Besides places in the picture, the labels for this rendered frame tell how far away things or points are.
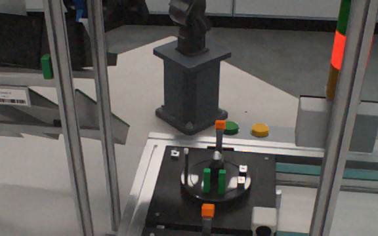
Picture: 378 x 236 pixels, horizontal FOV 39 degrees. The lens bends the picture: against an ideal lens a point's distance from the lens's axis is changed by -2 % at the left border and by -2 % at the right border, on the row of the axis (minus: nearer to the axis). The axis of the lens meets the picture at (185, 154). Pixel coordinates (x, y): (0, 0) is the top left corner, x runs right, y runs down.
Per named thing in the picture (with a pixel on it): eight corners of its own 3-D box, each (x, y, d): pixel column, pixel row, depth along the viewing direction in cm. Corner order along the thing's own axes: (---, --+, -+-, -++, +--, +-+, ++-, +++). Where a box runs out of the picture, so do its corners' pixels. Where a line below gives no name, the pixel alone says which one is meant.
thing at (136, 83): (172, 42, 194) (172, 35, 192) (391, 157, 139) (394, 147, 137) (-11, 110, 157) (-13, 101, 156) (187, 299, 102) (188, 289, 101)
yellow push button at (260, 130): (251, 129, 127) (251, 122, 126) (268, 130, 127) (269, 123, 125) (251, 139, 124) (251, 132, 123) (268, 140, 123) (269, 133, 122)
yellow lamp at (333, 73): (324, 85, 81) (329, 56, 79) (357, 87, 81) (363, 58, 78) (327, 101, 78) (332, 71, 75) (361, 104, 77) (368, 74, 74)
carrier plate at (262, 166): (165, 153, 120) (165, 145, 119) (274, 161, 117) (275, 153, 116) (145, 228, 101) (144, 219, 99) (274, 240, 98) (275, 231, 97)
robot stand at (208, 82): (193, 97, 157) (194, 33, 145) (229, 117, 148) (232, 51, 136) (154, 114, 150) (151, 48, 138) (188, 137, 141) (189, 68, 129)
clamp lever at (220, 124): (213, 155, 111) (215, 119, 109) (223, 156, 111) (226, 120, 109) (212, 160, 108) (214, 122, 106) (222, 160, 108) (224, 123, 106)
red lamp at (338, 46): (329, 55, 79) (334, 23, 76) (363, 58, 78) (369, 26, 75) (332, 71, 75) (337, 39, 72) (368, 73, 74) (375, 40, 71)
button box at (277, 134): (214, 141, 132) (216, 119, 129) (301, 147, 130) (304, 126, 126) (212, 158, 127) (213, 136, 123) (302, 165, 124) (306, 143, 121)
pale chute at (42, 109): (70, 135, 119) (75, 115, 120) (125, 145, 116) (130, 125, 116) (4, 102, 92) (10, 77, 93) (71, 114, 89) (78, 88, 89)
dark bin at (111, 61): (56, 57, 106) (59, 19, 104) (117, 65, 103) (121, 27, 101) (-37, 58, 79) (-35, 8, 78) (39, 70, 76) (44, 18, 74)
